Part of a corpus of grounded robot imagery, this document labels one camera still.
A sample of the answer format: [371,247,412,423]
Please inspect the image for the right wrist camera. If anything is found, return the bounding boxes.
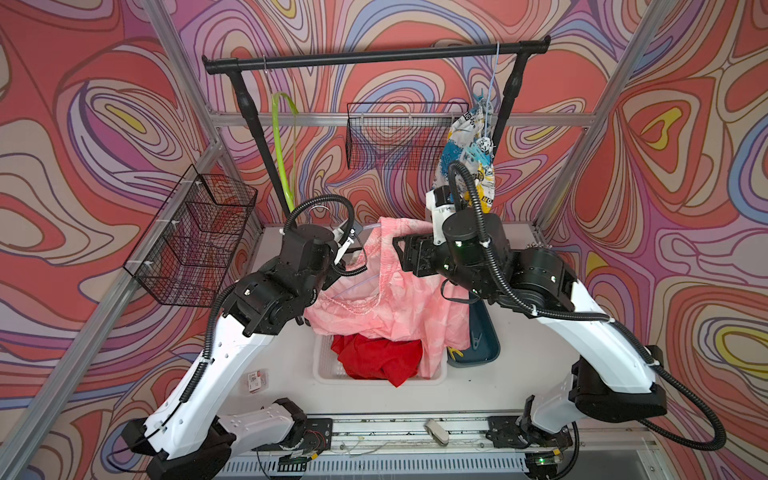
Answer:
[426,185,456,246]

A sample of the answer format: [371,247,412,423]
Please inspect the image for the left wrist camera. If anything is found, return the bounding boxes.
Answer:
[332,220,362,265]

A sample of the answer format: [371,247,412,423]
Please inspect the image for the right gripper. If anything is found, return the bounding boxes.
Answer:
[392,232,497,301]

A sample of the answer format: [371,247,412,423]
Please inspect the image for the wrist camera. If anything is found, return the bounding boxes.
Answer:
[332,220,362,265]
[426,185,456,246]

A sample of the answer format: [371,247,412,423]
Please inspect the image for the white perforated plastic basket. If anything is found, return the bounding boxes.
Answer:
[313,336,448,387]

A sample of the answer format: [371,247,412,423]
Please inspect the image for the teal grey clothespin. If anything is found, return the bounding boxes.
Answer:
[470,333,486,354]

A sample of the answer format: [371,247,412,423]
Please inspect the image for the black wire basket left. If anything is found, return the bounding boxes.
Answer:
[123,166,258,307]

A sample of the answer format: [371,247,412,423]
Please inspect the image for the black wire basket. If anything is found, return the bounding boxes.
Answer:
[123,166,258,307]
[345,100,469,171]

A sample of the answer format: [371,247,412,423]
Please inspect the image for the light blue hanger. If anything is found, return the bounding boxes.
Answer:
[484,43,500,128]

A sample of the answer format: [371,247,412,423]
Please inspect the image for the teal plastic tray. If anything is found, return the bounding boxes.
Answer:
[447,301,501,368]

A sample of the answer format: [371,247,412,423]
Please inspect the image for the yellow clothespin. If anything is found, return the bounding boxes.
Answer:
[447,347,464,362]

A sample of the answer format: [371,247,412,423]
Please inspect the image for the paperclip box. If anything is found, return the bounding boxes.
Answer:
[246,370,268,394]

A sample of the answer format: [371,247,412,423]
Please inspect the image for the red shorts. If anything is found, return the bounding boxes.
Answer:
[331,334,423,387]

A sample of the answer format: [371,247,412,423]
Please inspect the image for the pink tie-dye shorts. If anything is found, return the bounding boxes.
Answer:
[305,217,471,378]

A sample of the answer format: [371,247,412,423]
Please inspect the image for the white pedal on rail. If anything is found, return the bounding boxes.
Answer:
[424,419,450,447]

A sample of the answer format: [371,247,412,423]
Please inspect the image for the lavender wire hanger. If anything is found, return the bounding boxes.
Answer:
[328,223,381,301]

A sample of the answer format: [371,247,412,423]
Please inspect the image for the black clothes rack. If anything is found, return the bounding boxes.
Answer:
[202,35,552,215]

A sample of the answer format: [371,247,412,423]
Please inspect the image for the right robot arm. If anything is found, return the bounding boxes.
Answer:
[392,161,727,451]

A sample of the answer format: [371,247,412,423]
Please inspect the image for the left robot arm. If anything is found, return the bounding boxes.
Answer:
[121,194,355,479]

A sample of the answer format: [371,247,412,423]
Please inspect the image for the white printed graphic shorts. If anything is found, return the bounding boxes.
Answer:
[432,95,496,213]

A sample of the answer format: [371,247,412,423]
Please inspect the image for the green hanger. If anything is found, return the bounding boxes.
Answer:
[264,64,298,212]

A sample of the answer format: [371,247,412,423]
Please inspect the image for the black wire basket rear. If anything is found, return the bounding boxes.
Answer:
[345,100,469,171]

